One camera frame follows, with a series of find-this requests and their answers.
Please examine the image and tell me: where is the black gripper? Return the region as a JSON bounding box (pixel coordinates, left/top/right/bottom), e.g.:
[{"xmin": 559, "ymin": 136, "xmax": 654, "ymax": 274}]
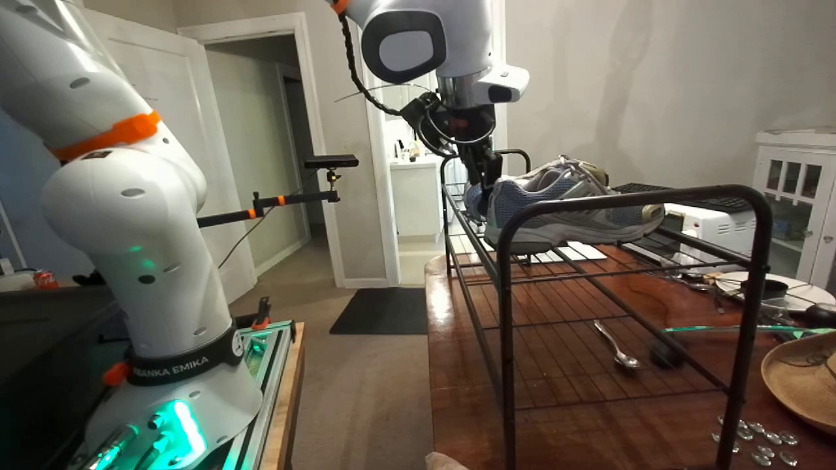
[{"xmin": 441, "ymin": 102, "xmax": 506, "ymax": 205}]

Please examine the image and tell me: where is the dark door mat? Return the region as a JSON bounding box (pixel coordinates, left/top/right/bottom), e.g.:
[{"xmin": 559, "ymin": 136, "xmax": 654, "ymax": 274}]
[{"xmin": 326, "ymin": 283, "xmax": 432, "ymax": 337}]

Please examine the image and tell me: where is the metal spoon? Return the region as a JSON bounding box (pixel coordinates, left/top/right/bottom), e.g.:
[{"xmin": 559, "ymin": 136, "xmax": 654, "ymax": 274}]
[{"xmin": 593, "ymin": 319, "xmax": 646, "ymax": 373}]

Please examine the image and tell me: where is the white box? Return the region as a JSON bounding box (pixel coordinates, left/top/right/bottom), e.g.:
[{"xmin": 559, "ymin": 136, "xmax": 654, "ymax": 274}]
[{"xmin": 671, "ymin": 204, "xmax": 758, "ymax": 259}]

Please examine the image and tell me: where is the green tube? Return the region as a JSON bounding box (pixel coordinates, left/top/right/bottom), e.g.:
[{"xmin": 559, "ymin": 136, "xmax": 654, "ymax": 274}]
[{"xmin": 662, "ymin": 320, "xmax": 836, "ymax": 341}]

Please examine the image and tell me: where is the white plate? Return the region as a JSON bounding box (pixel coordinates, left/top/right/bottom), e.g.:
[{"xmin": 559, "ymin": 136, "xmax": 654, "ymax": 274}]
[{"xmin": 708, "ymin": 268, "xmax": 836, "ymax": 315}]

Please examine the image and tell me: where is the wooden workbench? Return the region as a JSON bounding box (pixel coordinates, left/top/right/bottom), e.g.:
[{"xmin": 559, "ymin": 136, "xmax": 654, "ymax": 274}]
[{"xmin": 258, "ymin": 319, "xmax": 309, "ymax": 470}]

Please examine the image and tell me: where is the white cabinet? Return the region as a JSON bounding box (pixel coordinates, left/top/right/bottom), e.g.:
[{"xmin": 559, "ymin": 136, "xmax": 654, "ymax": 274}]
[{"xmin": 751, "ymin": 128, "xmax": 836, "ymax": 289}]

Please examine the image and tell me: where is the white door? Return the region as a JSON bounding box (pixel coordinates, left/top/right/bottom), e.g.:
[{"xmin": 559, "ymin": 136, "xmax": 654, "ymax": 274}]
[{"xmin": 87, "ymin": 8, "xmax": 262, "ymax": 302}]

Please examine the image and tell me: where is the black controller box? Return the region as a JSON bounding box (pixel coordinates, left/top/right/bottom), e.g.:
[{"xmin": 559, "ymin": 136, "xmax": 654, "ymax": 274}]
[{"xmin": 0, "ymin": 283, "xmax": 121, "ymax": 470}]

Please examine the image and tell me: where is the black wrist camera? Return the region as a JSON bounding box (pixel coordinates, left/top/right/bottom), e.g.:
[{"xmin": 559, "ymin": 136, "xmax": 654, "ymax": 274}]
[{"xmin": 401, "ymin": 89, "xmax": 459, "ymax": 154}]

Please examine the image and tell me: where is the black wire shoe rack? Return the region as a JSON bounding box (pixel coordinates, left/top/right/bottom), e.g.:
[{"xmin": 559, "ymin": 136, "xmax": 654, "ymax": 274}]
[{"xmin": 438, "ymin": 146, "xmax": 777, "ymax": 470}]

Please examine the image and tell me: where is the black camera on boom stand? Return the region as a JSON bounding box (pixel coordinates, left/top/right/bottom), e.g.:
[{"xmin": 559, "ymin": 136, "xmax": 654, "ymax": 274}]
[{"xmin": 193, "ymin": 151, "xmax": 361, "ymax": 229}]

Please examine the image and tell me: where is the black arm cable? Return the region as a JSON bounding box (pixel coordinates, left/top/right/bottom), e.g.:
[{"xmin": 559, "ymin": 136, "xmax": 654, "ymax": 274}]
[{"xmin": 338, "ymin": 13, "xmax": 438, "ymax": 120}]

